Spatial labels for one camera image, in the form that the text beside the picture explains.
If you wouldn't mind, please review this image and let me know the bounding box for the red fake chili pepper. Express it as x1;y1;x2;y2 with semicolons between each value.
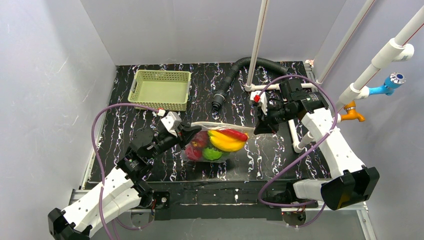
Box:
218;128;249;142

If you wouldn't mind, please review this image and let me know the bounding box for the clear zip top bag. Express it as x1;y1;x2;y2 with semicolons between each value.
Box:
181;121;254;163

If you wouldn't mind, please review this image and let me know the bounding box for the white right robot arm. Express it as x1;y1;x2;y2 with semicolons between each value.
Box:
253;75;380;211

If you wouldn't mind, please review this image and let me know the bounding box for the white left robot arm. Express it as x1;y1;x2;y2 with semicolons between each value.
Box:
47;124;202;240

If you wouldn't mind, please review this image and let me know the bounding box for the green fake pepper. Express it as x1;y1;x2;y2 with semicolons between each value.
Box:
202;146;223;161

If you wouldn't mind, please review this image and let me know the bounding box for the yellow fake banana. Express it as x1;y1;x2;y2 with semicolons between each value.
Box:
207;130;247;152

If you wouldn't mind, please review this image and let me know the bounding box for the green plastic basket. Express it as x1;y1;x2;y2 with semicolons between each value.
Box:
127;70;192;112

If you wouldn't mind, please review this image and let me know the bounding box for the orange tap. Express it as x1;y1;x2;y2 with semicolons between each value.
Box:
340;100;366;122

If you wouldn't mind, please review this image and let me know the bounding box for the blue tap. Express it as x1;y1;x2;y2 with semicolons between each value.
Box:
369;72;406;96

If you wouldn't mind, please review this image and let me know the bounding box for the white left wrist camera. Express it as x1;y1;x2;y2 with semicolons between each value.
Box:
160;111;182;137

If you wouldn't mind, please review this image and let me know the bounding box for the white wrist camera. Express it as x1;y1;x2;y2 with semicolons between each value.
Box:
249;90;268;116
160;111;182;137

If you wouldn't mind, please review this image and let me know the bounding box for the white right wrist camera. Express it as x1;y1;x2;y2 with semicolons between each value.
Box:
249;90;268;116

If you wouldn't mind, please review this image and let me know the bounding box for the black corrugated hose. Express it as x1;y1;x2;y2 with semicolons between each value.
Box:
211;56;290;113

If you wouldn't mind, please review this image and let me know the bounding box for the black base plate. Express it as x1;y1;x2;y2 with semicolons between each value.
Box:
120;178;319;222

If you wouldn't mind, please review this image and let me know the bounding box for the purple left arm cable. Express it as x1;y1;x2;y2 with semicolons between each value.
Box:
91;102;167;240

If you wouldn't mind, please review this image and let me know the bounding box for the aluminium frame rail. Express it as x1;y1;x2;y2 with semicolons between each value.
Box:
61;187;377;240

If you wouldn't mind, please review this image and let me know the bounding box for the white PVC pipe frame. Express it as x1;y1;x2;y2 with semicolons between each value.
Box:
244;0;424;154

